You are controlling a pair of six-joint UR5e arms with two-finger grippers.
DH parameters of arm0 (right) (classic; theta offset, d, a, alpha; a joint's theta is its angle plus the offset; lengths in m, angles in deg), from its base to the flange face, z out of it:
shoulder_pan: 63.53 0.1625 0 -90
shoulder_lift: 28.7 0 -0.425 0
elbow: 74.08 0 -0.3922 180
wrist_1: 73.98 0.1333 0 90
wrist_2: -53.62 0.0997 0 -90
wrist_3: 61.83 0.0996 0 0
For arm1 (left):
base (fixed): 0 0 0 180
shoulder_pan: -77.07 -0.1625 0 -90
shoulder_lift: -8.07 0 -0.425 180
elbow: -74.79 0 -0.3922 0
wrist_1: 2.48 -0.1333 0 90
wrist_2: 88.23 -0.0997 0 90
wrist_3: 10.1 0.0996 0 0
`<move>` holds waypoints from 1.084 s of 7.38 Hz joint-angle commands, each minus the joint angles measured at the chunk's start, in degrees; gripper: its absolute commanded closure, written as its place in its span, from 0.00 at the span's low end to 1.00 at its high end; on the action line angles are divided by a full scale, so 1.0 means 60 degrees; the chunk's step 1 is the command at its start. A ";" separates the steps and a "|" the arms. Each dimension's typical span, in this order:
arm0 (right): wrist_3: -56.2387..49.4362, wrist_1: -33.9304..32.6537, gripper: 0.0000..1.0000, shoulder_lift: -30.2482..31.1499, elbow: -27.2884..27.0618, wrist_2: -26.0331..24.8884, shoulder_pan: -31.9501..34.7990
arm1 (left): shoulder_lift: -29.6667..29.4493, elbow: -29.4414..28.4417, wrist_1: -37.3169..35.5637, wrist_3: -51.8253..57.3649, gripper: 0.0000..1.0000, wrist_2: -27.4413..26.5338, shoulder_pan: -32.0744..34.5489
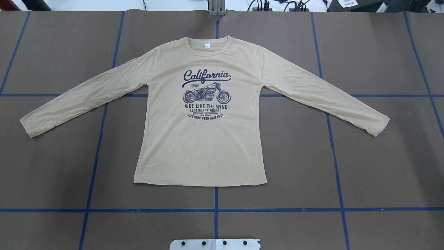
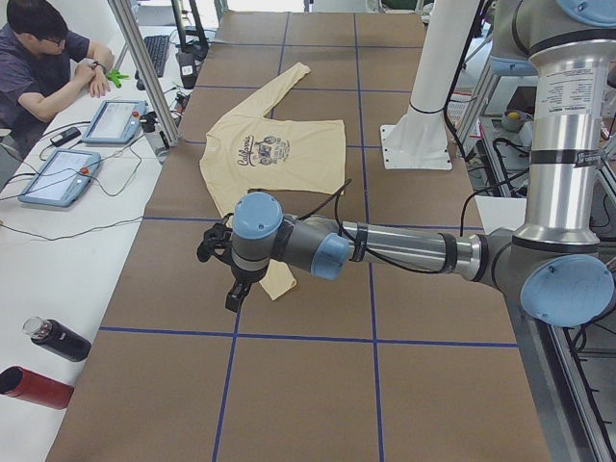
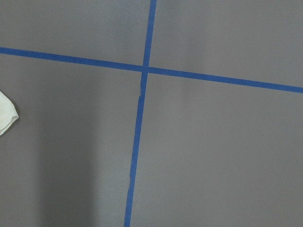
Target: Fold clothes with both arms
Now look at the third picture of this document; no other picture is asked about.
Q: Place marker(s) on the beige long sleeve shirt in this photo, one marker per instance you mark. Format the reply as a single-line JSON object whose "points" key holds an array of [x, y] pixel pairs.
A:
{"points": [[8, 113]]}

